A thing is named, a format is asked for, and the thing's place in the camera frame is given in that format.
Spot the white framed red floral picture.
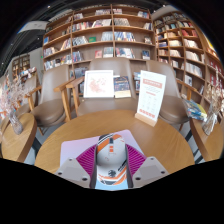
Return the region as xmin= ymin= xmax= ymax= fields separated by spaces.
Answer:
xmin=83 ymin=69 xmax=115 ymax=99

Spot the wide wooden bookshelf unit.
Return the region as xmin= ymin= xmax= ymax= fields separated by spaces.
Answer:
xmin=41 ymin=3 xmax=156 ymax=79

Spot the round wooden side table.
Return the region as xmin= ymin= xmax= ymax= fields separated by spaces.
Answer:
xmin=0 ymin=112 xmax=38 ymax=163
xmin=189 ymin=116 xmax=224 ymax=163

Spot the white orange black computer mouse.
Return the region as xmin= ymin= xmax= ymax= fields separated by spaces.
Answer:
xmin=89 ymin=133 xmax=129 ymax=188

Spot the pink blue gradient mouse pad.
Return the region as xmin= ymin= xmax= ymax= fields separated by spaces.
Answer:
xmin=59 ymin=129 xmax=146 ymax=192

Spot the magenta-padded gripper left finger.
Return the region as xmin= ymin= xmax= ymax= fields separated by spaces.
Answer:
xmin=54 ymin=146 xmax=99 ymax=189

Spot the white sign on wooden base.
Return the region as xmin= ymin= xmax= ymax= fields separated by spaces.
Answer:
xmin=134 ymin=69 xmax=167 ymax=128

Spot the stack of colourful books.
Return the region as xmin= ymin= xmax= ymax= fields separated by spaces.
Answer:
xmin=182 ymin=98 xmax=208 ymax=122

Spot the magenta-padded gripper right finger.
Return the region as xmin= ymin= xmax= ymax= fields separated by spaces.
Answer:
xmin=124 ymin=144 xmax=170 ymax=188

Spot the glass vase with dried flowers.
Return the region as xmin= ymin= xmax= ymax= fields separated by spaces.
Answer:
xmin=0 ymin=74 xmax=32 ymax=136
xmin=200 ymin=71 xmax=224 ymax=136

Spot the brown padded wooden armchair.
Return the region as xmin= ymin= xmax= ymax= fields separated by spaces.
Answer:
xmin=146 ymin=59 xmax=194 ymax=127
xmin=65 ymin=57 xmax=138 ymax=117
xmin=24 ymin=64 xmax=73 ymax=129

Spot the dark cover book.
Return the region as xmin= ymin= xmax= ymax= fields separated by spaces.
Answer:
xmin=113 ymin=75 xmax=132 ymax=99

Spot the angled wooden bookshelf unit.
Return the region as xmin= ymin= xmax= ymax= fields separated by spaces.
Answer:
xmin=153 ymin=11 xmax=224 ymax=114

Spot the small distant wooden bookshelf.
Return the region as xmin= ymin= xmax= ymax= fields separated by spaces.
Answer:
xmin=11 ymin=53 xmax=38 ymax=83

